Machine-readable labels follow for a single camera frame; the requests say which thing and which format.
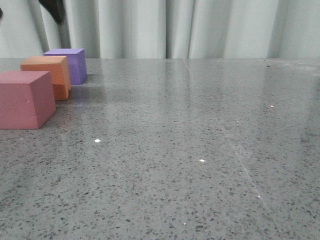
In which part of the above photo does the orange foam cube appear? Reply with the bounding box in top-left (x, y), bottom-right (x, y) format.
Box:
top-left (20, 56), bottom-right (71, 101)

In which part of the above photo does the purple foam cube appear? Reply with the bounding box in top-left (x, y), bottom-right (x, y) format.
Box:
top-left (43, 48), bottom-right (87, 85)

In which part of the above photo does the pale green curtain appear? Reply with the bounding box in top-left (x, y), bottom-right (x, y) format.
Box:
top-left (0, 0), bottom-right (320, 59)

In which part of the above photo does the pink foam cube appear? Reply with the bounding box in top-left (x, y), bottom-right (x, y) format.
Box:
top-left (0, 71), bottom-right (56, 130)

